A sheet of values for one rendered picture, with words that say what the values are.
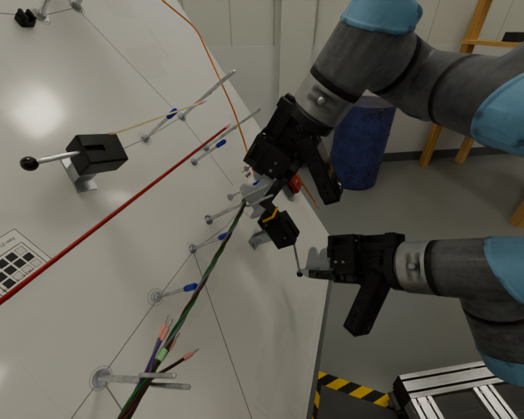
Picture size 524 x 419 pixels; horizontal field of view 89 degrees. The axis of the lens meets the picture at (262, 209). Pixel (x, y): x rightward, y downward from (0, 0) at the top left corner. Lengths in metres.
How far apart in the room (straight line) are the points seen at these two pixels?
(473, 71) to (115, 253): 0.43
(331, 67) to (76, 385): 0.43
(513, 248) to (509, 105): 0.16
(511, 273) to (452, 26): 3.48
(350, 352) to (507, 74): 1.54
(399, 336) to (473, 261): 1.50
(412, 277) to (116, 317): 0.38
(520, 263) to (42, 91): 0.58
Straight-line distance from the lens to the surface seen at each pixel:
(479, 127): 0.33
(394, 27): 0.36
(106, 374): 0.36
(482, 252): 0.39
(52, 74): 0.47
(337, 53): 0.36
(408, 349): 1.84
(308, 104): 0.37
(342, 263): 0.48
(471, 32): 3.64
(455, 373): 1.59
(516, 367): 0.47
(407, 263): 0.42
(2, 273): 0.35
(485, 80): 0.34
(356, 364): 1.70
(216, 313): 0.45
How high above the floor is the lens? 1.48
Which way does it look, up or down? 35 degrees down
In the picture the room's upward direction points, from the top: straight up
